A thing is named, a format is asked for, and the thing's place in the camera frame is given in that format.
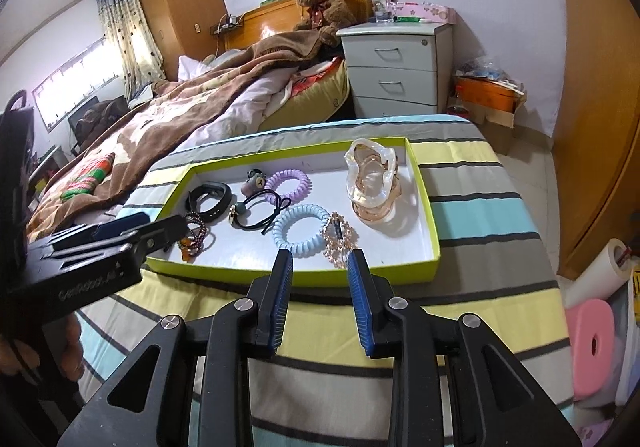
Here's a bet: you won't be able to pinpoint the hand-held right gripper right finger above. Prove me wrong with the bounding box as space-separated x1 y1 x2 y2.
347 248 581 447

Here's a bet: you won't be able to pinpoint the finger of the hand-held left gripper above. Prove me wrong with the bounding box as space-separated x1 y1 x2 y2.
40 216 188 264
50 212 151 248

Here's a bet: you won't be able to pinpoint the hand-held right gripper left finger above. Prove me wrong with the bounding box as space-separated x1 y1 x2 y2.
57 249 294 447

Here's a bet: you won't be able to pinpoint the dark beaded bracelet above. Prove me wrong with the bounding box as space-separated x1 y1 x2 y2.
177 212 216 262

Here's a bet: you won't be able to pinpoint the light blue spiral hair tie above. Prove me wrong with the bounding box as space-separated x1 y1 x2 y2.
272 204 332 255

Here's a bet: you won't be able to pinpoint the gold rhinestone hair clip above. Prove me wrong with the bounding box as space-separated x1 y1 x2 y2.
322 211 358 269

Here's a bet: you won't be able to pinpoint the black hair tie grey ball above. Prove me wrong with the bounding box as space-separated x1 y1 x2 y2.
229 190 292 233

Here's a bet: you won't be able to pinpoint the pink charm hair tie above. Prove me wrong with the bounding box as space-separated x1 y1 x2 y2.
241 168 268 196

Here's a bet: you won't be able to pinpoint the purple spiral hair tie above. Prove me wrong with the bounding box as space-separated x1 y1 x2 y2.
264 168 311 203

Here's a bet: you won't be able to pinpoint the green-edged white tray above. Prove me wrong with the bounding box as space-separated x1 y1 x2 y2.
141 137 442 287

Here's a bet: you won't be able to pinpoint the person's left hand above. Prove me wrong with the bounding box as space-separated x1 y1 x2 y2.
0 314 83 383

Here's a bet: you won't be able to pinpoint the green red plaid pillow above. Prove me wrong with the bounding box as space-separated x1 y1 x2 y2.
57 152 117 202

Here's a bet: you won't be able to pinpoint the black wristband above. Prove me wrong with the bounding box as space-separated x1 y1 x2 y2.
187 182 233 223

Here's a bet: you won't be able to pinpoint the dark clothes pile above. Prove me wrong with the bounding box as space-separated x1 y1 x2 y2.
70 97 131 148

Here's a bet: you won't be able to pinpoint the rose gold hair claw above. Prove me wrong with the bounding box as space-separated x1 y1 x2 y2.
344 138 418 226

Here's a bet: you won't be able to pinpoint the brown fleece blanket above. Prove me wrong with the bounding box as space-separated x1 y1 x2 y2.
25 30 321 238

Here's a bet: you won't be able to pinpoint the window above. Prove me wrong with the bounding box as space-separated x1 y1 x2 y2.
31 40 123 133

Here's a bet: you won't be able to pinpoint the patterned curtain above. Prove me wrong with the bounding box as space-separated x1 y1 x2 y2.
95 0 166 98

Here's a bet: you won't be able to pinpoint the yellow mattress sheet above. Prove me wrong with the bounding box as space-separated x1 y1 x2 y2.
257 60 356 133

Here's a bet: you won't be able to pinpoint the red patterned cloth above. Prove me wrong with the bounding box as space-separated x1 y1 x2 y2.
290 58 343 95

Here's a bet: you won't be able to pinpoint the power strip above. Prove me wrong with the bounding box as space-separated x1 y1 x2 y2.
209 14 246 34

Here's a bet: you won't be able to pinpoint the wooden corner cabinet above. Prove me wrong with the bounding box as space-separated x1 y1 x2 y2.
132 0 231 83

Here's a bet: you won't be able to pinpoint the cardboard box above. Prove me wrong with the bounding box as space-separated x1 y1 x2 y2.
452 87 528 155

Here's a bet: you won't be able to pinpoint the wooden headboard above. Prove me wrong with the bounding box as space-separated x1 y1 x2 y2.
222 0 369 50

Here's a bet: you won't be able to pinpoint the pink plastic stool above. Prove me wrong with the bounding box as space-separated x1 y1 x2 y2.
562 299 616 400

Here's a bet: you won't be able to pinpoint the white paper roll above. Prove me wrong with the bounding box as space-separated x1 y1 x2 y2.
565 238 633 310

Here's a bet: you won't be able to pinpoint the grey three-drawer nightstand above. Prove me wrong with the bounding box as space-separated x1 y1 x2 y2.
335 21 455 119

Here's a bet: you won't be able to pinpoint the orange box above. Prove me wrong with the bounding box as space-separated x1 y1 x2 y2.
455 76 518 113

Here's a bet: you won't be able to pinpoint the plastic bags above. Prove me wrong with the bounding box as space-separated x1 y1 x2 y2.
462 56 516 83

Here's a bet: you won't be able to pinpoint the clear plastic bin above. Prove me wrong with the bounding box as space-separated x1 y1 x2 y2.
611 267 640 408

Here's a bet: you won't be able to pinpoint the brown teddy bear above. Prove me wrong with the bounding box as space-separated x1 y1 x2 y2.
292 0 358 48

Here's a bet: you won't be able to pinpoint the small bottles on nightstand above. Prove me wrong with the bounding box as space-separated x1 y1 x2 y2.
371 0 398 23

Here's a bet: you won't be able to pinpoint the pink floral tissue box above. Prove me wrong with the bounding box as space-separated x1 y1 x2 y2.
395 0 457 25

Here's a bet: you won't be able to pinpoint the large wooden wardrobe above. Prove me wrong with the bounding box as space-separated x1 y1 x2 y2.
550 0 640 278

